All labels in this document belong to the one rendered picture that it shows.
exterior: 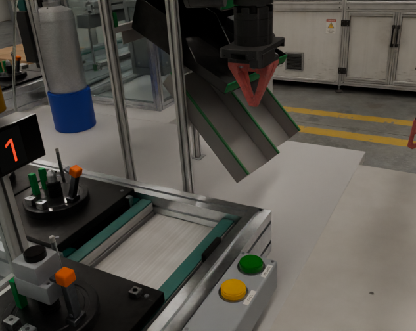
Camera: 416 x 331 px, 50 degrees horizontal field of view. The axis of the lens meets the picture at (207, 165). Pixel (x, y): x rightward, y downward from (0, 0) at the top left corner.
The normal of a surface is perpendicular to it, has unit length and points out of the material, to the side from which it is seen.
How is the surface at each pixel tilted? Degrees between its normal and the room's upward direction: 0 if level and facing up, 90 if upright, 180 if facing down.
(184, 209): 90
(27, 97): 90
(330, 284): 0
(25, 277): 90
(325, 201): 0
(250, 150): 45
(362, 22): 90
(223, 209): 0
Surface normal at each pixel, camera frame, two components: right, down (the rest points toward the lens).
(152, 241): -0.06, -0.90
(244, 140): 0.51, -0.48
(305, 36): -0.50, 0.40
